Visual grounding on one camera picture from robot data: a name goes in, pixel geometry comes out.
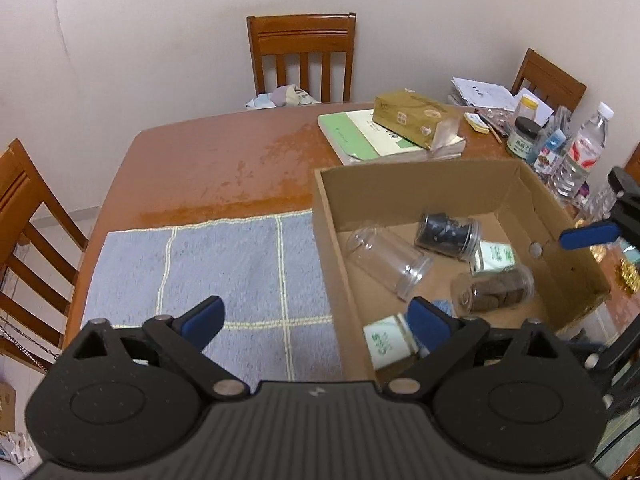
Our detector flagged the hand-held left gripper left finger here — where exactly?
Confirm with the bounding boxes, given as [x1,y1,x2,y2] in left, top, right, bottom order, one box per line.
[72,296,250,401]

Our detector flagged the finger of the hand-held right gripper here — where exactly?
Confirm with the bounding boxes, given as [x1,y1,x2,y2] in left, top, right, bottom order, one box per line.
[570,327,640,411]
[559,166,640,251]

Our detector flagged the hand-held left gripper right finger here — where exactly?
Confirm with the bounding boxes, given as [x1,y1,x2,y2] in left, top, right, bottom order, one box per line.
[382,296,573,401]

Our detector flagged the green tissue pack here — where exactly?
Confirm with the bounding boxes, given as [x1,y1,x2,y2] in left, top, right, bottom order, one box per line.
[362,312,422,371]
[470,241,518,275]

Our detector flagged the clear plastic jar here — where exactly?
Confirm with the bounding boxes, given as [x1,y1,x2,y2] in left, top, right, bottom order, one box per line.
[345,225,435,302]

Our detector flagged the jar of brown biscuits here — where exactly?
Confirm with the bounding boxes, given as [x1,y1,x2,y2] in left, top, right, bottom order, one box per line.
[450,264,536,316]

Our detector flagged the jar of black pieces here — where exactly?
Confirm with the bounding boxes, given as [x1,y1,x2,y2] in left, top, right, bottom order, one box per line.
[414,211,482,261]

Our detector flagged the cardboard box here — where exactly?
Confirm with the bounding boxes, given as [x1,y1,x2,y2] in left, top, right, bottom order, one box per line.
[312,158,612,383]

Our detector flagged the large clear jar black lid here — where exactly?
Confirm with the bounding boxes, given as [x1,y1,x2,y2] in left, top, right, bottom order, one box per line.
[582,182,618,222]

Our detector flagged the blue checkered towel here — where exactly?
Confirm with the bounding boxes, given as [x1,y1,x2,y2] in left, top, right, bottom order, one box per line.
[80,210,346,386]

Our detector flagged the gold ornament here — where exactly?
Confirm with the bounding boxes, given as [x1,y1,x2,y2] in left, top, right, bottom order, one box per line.
[615,257,640,295]

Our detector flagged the clear water bottle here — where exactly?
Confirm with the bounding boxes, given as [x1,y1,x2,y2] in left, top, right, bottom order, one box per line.
[552,102,615,198]

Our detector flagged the small bottle blue cap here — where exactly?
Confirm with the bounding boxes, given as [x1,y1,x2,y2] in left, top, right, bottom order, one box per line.
[532,130,568,176]

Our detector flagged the small jar dark lid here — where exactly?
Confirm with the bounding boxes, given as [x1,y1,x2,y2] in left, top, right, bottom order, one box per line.
[506,116,543,158]

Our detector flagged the grey pens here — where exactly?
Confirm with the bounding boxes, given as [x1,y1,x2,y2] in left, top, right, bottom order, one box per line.
[547,105,574,136]

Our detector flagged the small jar yellow lid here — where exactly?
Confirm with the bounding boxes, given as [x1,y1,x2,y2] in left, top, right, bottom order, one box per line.
[512,94,540,126]

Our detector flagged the wooden pencil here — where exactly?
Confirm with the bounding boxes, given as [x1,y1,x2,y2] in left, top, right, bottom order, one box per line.
[477,110,504,144]

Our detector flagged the silver blister pack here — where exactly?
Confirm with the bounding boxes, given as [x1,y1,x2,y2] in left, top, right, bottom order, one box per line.
[482,107,516,131]

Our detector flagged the yellow note pad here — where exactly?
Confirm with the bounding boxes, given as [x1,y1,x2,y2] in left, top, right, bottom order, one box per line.
[464,112,491,135]

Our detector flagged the white paper sheets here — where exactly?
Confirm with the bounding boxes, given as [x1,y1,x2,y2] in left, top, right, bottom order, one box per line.
[450,77,516,111]

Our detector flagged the pale thick book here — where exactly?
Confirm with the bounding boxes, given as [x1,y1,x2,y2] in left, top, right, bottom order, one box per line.
[345,109,467,162]

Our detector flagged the green book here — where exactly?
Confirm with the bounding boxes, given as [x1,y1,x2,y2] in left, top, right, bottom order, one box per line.
[318,111,382,165]

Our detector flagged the gold yellow carton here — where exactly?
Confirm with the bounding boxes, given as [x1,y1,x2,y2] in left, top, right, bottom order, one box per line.
[372,89,462,151]

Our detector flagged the small brown carton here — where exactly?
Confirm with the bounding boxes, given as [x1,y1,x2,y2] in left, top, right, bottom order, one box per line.
[0,382,17,433]

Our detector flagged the pale folded cloth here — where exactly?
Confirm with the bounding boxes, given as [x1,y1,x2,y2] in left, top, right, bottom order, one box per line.
[245,86,321,111]

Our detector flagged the metal chain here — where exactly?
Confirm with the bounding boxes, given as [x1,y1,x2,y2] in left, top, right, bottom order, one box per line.
[0,312,51,372]

